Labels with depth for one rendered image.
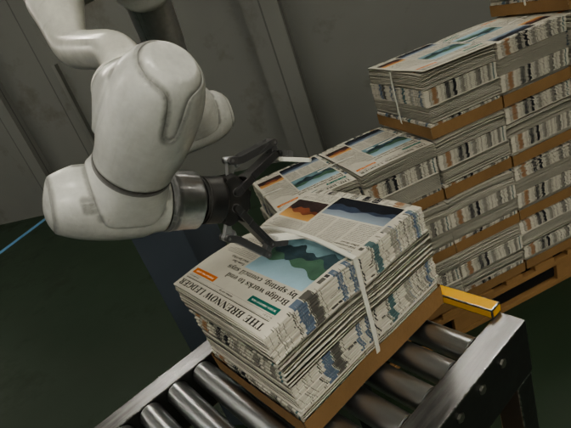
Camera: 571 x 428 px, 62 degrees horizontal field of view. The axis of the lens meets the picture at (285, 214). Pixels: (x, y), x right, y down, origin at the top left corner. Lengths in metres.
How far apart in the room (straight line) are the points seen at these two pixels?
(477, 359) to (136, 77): 0.68
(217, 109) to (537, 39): 1.10
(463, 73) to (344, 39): 2.57
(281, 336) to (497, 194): 1.35
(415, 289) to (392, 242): 0.13
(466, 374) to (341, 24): 3.60
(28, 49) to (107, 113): 5.01
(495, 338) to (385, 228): 0.27
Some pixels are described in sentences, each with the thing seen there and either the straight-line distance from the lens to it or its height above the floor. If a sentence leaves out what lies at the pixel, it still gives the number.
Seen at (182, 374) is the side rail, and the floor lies 0.80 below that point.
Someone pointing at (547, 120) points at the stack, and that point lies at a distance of 2.00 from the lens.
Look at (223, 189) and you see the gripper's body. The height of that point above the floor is 1.20.
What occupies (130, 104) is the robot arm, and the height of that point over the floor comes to 1.38.
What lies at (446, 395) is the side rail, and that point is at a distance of 0.84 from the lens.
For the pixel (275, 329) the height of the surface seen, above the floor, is 1.02.
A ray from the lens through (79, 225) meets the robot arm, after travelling 0.64.
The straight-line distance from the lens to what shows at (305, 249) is 0.83.
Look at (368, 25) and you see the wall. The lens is 4.17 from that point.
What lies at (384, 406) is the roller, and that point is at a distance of 0.85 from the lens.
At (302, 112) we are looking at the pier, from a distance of 4.30.
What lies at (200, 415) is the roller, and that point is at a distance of 0.97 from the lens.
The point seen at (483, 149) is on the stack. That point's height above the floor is 0.72.
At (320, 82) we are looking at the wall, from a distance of 4.32.
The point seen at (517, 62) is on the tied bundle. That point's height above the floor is 0.97.
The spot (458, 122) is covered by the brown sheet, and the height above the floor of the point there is 0.86.
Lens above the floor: 1.43
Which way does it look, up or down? 24 degrees down
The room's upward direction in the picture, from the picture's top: 20 degrees counter-clockwise
